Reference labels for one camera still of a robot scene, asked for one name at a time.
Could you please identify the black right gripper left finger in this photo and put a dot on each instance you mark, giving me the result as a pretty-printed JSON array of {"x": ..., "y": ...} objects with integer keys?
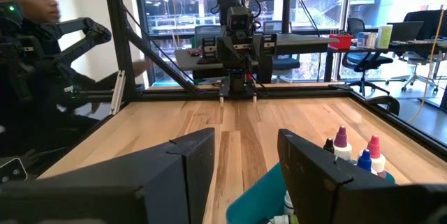
[{"x": 122, "y": 189}]

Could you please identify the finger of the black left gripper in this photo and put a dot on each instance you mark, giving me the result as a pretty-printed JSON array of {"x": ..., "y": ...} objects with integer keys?
[
  {"x": 269, "y": 45},
  {"x": 209, "y": 49}
]

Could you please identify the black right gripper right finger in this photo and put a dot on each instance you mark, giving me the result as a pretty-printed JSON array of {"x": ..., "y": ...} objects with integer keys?
[{"x": 331, "y": 199}]

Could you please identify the small white-capped dropper bottle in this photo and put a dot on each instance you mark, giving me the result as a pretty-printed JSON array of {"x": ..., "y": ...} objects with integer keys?
[
  {"x": 288, "y": 204},
  {"x": 279, "y": 220}
]

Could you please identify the blue-capped food coloring bottle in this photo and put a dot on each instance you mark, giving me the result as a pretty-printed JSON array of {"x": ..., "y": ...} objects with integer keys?
[{"x": 364, "y": 161}]

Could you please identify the black-capped food coloring bottle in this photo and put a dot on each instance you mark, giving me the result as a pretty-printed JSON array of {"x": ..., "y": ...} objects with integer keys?
[{"x": 328, "y": 144}]

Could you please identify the purple-capped food coloring bottle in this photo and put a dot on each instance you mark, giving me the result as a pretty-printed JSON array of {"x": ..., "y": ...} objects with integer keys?
[{"x": 341, "y": 140}]

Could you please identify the red-capped food coloring bottle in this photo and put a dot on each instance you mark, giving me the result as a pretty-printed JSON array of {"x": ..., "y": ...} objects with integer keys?
[{"x": 373, "y": 149}]

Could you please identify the teal plastic bin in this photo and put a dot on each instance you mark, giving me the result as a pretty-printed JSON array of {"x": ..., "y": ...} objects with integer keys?
[{"x": 255, "y": 199}]

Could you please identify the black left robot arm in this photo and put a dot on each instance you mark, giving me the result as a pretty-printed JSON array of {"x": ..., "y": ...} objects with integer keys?
[{"x": 239, "y": 81}]

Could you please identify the black backlit keyboard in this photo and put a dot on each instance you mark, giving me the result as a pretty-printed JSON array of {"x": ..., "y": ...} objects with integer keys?
[{"x": 194, "y": 53}]

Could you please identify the blue office chair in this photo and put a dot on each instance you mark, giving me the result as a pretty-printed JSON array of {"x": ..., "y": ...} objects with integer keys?
[{"x": 286, "y": 64}]

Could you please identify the grey lower desk top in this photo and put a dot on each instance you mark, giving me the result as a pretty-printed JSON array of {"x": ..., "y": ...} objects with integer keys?
[{"x": 185, "y": 61}]

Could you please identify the person's hand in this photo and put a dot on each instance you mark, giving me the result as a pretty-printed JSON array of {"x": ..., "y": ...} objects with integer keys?
[{"x": 141, "y": 67}]

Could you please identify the red box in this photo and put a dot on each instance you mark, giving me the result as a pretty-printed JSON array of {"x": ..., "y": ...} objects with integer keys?
[{"x": 340, "y": 42}]

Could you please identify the white blue box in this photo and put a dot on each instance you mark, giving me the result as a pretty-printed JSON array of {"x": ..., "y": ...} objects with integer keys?
[{"x": 366, "y": 39}]

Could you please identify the black office chair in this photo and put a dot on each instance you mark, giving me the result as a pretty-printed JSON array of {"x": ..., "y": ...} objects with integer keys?
[{"x": 366, "y": 60}]

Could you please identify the black table clamp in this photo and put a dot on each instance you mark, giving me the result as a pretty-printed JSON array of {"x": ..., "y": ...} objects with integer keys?
[{"x": 382, "y": 102}]

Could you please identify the black device silver rim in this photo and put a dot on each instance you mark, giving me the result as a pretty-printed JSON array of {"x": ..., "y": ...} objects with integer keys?
[{"x": 12, "y": 171}]

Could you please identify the black background desk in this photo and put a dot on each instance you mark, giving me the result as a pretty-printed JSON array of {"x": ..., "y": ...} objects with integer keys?
[{"x": 401, "y": 47}]

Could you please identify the dark laptop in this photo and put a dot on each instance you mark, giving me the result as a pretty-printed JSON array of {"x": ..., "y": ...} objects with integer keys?
[{"x": 405, "y": 31}]

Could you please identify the office chair white base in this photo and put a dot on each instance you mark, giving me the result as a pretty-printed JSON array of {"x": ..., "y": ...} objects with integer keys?
[{"x": 426, "y": 23}]

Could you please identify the person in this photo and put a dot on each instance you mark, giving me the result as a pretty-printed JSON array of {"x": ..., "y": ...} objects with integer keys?
[{"x": 35, "y": 0}]

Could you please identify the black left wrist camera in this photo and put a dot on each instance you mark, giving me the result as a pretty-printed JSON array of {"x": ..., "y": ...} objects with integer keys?
[{"x": 239, "y": 20}]

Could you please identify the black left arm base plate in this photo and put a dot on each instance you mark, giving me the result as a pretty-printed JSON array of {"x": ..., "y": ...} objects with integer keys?
[{"x": 241, "y": 94}]

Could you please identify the black metal table frame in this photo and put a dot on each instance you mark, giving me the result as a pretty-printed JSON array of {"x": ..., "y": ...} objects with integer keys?
[{"x": 118, "y": 42}]

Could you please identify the white strip bracket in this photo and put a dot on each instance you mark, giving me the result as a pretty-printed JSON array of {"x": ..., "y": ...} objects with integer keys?
[{"x": 117, "y": 93}]

